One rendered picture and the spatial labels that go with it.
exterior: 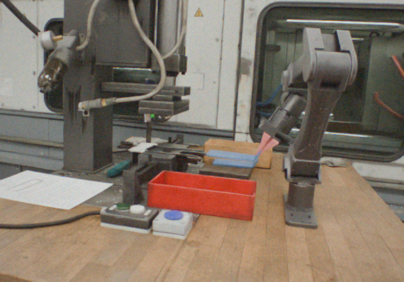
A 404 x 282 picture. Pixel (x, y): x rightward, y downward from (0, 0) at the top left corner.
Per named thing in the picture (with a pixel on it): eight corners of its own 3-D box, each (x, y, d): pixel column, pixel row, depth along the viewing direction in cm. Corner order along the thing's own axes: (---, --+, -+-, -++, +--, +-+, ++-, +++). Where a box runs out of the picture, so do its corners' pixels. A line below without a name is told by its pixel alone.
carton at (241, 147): (270, 171, 123) (272, 150, 122) (202, 164, 128) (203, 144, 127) (271, 163, 135) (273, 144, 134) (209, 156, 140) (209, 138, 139)
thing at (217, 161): (257, 168, 115) (258, 159, 115) (212, 164, 118) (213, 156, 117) (257, 163, 122) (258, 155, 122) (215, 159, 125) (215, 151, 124)
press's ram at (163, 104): (176, 126, 93) (181, 14, 89) (89, 118, 99) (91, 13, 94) (191, 119, 111) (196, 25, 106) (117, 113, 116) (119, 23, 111)
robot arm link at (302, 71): (281, 69, 96) (310, 16, 66) (313, 71, 96) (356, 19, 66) (280, 111, 94) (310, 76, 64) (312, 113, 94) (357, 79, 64)
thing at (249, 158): (259, 162, 96) (261, 152, 95) (206, 155, 99) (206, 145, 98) (261, 157, 102) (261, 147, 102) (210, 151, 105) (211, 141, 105)
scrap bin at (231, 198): (251, 221, 77) (254, 195, 76) (146, 206, 82) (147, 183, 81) (254, 202, 88) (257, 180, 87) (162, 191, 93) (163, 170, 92)
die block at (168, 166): (170, 187, 97) (171, 161, 96) (137, 183, 99) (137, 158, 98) (187, 170, 116) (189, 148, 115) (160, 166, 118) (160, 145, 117)
